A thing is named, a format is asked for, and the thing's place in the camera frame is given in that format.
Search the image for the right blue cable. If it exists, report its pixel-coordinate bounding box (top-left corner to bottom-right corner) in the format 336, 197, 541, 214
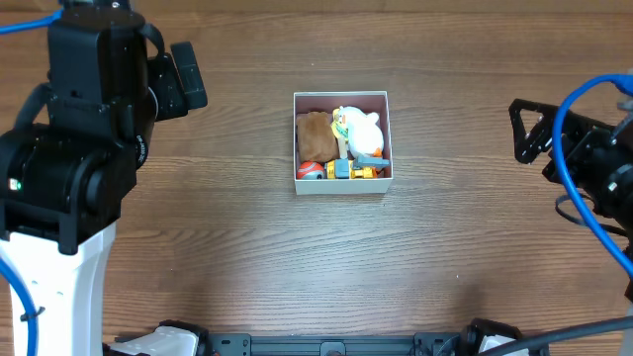
551, 73, 633, 278

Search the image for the thick black cable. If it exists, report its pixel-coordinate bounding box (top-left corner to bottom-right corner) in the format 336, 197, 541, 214
477, 314, 633, 356

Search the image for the white plush duck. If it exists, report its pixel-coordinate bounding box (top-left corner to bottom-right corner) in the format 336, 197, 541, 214
340, 106, 385, 158

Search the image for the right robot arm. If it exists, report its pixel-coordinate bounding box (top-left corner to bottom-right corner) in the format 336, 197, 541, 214
508, 99, 632, 239

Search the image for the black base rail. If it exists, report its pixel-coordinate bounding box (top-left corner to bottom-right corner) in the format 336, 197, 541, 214
192, 332, 477, 356

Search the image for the red toy ball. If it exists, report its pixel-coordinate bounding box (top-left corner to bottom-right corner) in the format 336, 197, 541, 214
297, 161, 326, 180

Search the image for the white box pink inside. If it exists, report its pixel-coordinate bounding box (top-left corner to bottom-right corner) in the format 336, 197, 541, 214
293, 91, 394, 195

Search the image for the left blue cable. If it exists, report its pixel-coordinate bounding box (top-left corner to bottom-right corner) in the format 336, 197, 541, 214
0, 9, 65, 356

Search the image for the brown plush block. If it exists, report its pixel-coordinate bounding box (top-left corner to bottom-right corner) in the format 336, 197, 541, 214
297, 112, 340, 163

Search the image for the yellow toy excavator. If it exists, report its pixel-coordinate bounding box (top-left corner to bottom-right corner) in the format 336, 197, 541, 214
325, 155, 390, 179

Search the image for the yellow rattle drum toy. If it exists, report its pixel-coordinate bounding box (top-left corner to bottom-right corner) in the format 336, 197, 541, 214
330, 107, 348, 159

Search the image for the blue cable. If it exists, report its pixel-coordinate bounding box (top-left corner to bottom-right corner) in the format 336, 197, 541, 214
0, 9, 65, 356
551, 73, 633, 278

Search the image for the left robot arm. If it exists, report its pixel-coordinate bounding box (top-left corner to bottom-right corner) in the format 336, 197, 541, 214
1, 1, 213, 356

